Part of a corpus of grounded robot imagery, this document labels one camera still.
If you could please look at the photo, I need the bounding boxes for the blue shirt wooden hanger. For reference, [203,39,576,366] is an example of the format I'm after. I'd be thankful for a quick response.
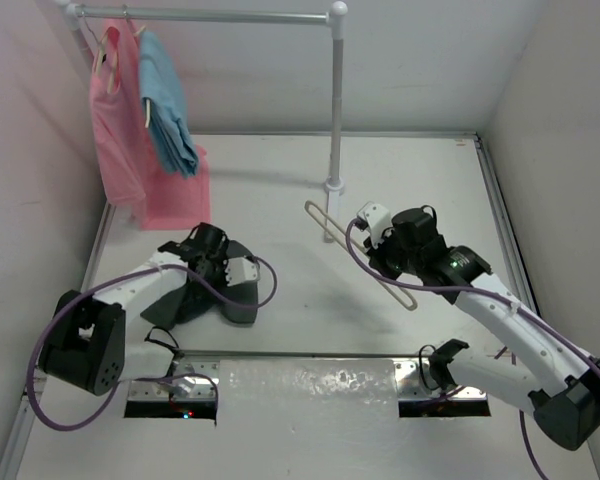
[134,25,151,129]

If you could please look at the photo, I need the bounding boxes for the dark grey t shirt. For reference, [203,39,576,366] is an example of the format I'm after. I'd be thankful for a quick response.
[141,240,258,330]

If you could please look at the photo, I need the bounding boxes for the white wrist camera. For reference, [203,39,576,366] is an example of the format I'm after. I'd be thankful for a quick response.
[225,256,260,287]
[357,201,393,248]

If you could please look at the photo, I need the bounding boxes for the white clothes rack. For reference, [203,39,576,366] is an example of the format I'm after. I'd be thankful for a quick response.
[54,0,350,244]

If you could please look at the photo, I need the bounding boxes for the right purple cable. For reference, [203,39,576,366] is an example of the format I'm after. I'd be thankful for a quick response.
[345,215,600,480]

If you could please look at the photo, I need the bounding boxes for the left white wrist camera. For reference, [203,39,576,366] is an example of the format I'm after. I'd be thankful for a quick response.
[225,256,260,287]

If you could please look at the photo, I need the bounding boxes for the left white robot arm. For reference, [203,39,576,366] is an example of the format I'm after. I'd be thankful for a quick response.
[38,223,229,396]

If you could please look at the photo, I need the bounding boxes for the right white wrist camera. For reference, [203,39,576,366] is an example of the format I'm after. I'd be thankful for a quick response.
[357,201,393,248]

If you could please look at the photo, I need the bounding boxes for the light blue t shirt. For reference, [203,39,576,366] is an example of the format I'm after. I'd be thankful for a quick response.
[138,30,200,179]

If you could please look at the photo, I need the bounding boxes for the pink shirt wooden hanger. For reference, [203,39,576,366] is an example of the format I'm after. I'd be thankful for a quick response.
[83,19,121,99]

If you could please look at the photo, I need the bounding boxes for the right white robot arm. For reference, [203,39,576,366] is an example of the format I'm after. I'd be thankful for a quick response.
[349,202,600,451]

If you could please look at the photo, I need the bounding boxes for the pink t shirt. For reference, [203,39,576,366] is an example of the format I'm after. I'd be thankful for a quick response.
[89,19,211,230]

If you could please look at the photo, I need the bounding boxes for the purple cable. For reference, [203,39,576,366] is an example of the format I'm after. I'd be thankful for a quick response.
[345,215,600,480]
[24,254,280,432]

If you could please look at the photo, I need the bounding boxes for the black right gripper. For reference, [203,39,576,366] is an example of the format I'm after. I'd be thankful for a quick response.
[364,222,422,282]

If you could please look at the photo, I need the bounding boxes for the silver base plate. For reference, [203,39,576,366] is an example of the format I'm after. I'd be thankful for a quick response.
[127,357,491,401]

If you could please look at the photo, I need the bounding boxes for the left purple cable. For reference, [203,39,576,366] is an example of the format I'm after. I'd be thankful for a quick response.
[24,254,280,432]

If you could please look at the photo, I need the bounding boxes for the beige wooden hanger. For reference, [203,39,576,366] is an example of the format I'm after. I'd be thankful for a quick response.
[304,200,418,312]

